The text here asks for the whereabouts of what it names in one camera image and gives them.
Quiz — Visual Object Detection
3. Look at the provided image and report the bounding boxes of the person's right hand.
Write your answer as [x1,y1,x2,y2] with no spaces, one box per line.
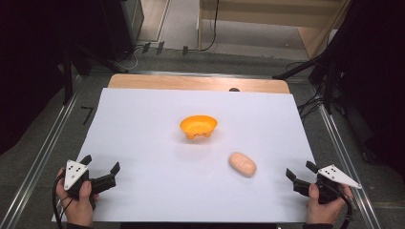
[306,182,354,225]

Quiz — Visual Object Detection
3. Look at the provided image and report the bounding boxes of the black tripod stand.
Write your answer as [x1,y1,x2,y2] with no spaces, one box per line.
[272,53,332,115]

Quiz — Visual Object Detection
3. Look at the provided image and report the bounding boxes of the pale oval bread roll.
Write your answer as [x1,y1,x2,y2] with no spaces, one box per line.
[227,152,258,178]

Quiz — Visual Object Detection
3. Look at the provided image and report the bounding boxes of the person's left hand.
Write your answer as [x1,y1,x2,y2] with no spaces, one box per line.
[55,168,100,228]

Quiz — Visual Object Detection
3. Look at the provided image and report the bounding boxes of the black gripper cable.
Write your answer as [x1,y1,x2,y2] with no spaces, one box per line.
[52,173,75,229]
[327,181,355,229]

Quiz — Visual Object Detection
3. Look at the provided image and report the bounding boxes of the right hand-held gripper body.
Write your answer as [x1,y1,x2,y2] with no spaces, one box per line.
[313,163,363,205]

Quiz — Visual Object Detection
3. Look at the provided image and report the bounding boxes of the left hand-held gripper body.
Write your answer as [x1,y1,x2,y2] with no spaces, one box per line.
[63,158,97,210]

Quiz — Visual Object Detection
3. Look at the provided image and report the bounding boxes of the orange plastic bowl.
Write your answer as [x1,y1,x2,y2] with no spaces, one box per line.
[179,114,219,140]

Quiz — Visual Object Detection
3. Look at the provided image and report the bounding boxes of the black cabinet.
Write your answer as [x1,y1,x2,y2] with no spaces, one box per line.
[95,0,145,63]

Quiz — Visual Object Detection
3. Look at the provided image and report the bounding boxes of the white floor cable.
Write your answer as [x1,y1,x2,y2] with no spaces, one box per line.
[113,44,142,73]

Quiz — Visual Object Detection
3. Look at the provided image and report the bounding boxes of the black floor cables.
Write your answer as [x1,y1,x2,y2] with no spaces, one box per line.
[296,94,327,123]

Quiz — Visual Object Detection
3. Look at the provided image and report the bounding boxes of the black curtain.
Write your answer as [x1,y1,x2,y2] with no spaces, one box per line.
[0,0,109,156]
[313,0,405,176]

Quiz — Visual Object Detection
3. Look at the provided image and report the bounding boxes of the black hanging cable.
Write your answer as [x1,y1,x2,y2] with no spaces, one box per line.
[200,0,221,52]

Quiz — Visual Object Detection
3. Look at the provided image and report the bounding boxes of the wooden table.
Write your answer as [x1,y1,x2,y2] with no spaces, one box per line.
[107,73,291,95]

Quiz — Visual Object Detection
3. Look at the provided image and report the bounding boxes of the light wooden shelf unit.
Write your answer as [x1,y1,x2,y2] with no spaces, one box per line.
[196,0,352,60]

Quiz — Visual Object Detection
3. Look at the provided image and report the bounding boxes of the metal floor rail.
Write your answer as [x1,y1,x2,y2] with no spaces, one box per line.
[0,90,80,229]
[318,104,383,229]

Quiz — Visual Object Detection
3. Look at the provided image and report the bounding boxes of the white table sheet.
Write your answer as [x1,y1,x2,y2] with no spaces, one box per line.
[52,87,317,224]

